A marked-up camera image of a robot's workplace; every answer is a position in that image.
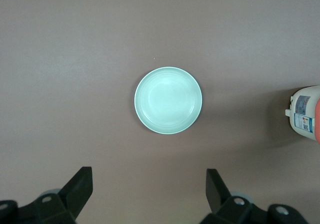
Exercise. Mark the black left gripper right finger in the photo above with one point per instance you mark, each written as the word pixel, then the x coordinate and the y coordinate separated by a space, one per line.
pixel 220 199

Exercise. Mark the pale green round plate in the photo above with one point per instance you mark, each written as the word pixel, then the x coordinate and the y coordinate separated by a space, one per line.
pixel 168 100

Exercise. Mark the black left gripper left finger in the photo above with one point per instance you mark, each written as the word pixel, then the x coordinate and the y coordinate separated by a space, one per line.
pixel 75 196

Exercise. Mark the brown table mat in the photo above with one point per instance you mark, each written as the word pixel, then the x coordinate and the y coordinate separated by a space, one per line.
pixel 75 84

